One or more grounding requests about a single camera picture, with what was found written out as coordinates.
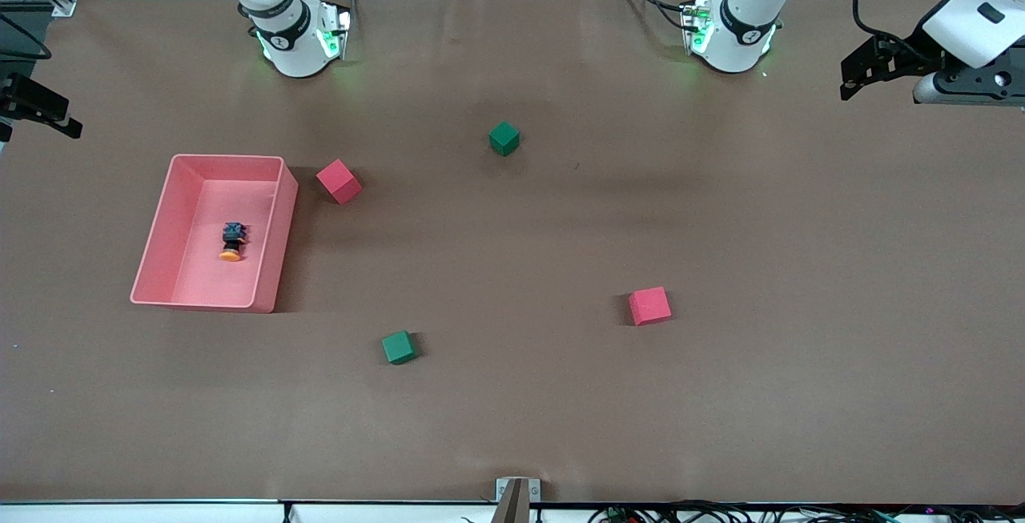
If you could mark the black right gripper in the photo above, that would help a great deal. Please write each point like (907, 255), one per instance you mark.
(26, 100)

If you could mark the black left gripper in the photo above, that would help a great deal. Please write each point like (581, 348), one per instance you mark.
(903, 59)

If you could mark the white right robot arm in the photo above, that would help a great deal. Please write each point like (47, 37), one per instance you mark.
(292, 42)

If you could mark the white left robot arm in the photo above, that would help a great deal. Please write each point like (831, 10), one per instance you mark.
(737, 34)

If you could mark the pink plastic bin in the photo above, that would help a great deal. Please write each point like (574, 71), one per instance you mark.
(200, 283)

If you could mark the red cube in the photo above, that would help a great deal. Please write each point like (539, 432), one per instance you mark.
(339, 183)
(649, 307)

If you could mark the green cube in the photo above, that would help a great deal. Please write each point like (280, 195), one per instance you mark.
(504, 138)
(398, 348)

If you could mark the brown table cover sheet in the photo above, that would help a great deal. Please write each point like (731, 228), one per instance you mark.
(512, 411)

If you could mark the white table edge rail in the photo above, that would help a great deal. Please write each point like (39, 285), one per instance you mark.
(120, 513)

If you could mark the metal camera pole bracket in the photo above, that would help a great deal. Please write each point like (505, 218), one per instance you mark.
(504, 491)

